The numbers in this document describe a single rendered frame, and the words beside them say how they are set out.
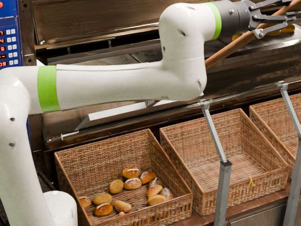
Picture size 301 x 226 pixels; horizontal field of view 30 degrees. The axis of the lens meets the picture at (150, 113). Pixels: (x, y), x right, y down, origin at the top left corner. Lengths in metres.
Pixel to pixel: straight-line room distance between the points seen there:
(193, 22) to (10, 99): 0.45
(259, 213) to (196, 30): 1.90
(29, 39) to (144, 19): 0.57
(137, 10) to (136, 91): 1.43
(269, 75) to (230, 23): 2.05
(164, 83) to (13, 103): 0.35
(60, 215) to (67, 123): 1.32
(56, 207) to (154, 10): 1.46
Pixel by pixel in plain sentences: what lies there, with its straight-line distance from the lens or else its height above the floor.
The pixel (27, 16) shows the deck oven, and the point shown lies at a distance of 2.55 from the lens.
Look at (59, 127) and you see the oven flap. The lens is 2.83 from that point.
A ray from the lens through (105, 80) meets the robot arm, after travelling 1.36.
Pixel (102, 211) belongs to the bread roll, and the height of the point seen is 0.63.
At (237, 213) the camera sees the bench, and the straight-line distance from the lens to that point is 2.98.
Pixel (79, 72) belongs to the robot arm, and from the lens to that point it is 1.37.
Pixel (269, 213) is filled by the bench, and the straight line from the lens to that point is 3.15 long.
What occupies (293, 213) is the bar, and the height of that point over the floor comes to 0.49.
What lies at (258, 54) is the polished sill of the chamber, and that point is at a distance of 3.29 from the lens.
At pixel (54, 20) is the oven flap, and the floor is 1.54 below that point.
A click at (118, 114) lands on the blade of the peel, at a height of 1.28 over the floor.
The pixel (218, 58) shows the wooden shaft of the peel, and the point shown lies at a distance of 1.86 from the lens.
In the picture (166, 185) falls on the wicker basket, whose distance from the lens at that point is 3.05.
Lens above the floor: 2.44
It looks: 30 degrees down
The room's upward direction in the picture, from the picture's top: 2 degrees clockwise
